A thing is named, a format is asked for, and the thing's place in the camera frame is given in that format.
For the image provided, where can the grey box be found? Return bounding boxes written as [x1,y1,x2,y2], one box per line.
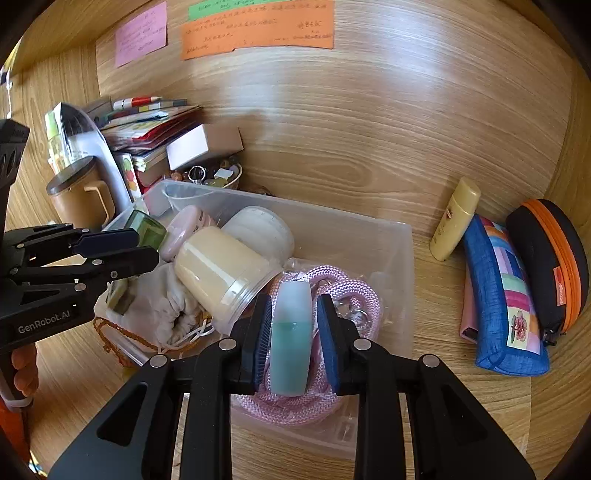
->
[83,96,114,118]

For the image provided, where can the flat pink case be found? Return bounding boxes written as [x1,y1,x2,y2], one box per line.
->
[458,277,481,344]

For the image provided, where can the clear plastic storage box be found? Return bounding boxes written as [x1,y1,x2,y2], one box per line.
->
[99,179,414,460]

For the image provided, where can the orange braided cord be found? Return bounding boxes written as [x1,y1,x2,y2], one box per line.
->
[93,316,160,367]

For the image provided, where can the frosted white round jar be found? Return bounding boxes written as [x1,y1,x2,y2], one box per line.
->
[222,206,296,273]

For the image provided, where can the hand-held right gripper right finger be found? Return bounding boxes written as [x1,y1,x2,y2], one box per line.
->
[316,293,536,480]

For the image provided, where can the bowl of beads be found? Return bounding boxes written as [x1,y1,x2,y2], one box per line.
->
[173,159,244,190]

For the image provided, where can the green paper note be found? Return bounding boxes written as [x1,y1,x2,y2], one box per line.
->
[188,0,278,21]

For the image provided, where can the small white cardboard box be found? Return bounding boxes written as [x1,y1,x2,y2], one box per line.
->
[166,124,245,171]

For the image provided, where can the green spray bottle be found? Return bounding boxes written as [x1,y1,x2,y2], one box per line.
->
[45,108,70,176]

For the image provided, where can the stack of books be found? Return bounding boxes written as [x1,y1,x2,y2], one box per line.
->
[99,98,204,185]

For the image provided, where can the blue patchwork pencil case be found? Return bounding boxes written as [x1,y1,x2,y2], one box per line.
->
[463,215,551,377]

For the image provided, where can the green glass jar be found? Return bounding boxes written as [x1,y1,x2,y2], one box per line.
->
[124,210,167,252]

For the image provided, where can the white paper sheet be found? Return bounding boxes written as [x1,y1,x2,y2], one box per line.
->
[53,102,134,210]

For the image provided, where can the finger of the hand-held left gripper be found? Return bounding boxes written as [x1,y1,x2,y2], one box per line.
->
[4,223,140,267]
[15,246,159,295]

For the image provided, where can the fruit print notebook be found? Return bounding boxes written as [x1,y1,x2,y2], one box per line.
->
[115,154,141,195]

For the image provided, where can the yellow tube bottle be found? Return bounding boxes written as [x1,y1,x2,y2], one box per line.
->
[429,178,481,261]

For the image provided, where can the person's left hand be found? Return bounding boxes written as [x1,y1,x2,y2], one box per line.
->
[11,344,40,398]

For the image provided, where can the red white pen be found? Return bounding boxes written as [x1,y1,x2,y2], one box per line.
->
[113,95,163,110]

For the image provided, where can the frosted teal bottle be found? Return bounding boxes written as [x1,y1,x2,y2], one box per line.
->
[269,281,314,397]

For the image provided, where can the pink braided rope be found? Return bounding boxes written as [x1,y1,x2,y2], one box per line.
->
[233,265,384,423]

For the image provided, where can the orange paper note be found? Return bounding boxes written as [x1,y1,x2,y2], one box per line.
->
[180,0,335,61]

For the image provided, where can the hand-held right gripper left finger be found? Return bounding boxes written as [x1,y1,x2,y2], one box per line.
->
[48,293,273,480]

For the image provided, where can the brown lidded mug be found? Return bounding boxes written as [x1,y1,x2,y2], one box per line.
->
[45,155,116,227]

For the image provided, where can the pink paper note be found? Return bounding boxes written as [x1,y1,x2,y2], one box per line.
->
[115,0,168,68]

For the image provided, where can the cream jar clear lid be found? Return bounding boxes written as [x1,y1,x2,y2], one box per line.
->
[174,226,283,337]

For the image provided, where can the pink round compact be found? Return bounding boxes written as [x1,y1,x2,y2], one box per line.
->
[158,205,215,264]

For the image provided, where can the black orange zipper case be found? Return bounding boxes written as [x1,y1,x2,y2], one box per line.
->
[505,199,583,347]

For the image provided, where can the white drawstring pouch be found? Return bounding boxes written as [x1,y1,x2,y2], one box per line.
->
[104,263,215,349]

